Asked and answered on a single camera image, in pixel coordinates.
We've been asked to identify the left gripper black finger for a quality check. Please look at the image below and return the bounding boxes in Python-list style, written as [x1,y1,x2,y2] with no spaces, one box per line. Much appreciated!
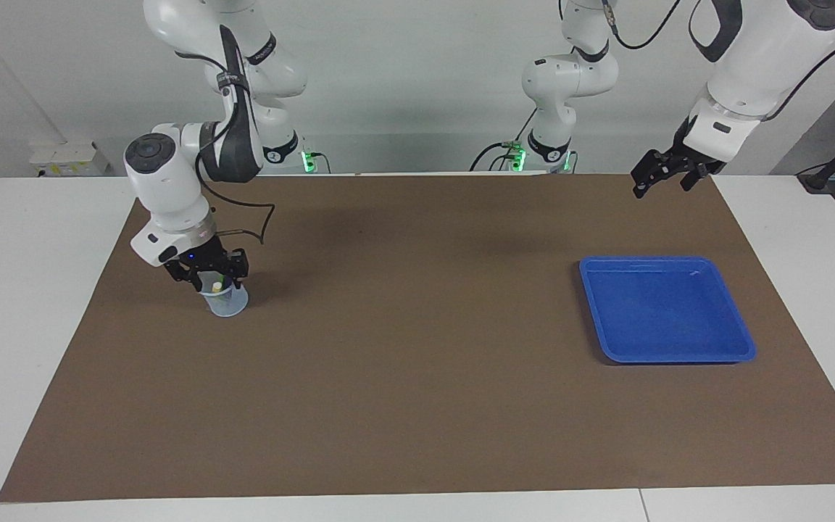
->
[680,162,713,192]
[631,148,684,199]

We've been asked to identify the clear plastic cup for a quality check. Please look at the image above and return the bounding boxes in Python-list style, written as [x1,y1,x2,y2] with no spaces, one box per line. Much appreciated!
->
[199,274,249,318]

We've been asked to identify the brown table mat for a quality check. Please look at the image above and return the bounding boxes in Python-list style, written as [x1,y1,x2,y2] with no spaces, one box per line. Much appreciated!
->
[0,173,835,504]

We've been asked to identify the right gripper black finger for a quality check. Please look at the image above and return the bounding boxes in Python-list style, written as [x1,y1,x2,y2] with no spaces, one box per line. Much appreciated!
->
[164,265,205,294]
[225,249,251,293]

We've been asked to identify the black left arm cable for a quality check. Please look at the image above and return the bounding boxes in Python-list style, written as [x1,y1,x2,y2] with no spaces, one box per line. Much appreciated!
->
[601,0,835,123]

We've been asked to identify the blue plastic tray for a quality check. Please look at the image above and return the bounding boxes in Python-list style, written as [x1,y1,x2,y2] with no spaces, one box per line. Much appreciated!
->
[579,255,757,365]

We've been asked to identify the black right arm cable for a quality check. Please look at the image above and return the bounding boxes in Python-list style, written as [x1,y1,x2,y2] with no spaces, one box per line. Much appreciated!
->
[195,123,277,246]

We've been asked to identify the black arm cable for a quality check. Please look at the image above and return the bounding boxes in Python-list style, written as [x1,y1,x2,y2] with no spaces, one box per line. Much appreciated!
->
[195,123,277,246]
[601,0,835,123]

